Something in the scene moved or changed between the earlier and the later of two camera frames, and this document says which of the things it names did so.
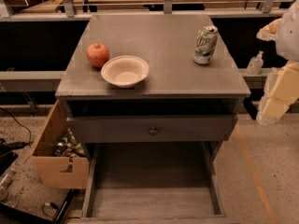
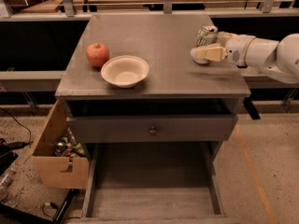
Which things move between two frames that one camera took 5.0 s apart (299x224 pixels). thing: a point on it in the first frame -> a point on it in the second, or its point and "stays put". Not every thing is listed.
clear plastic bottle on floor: [7, 180] stays put
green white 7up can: [205, 44] stays put
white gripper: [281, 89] -> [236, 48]
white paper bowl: [125, 71] stays put
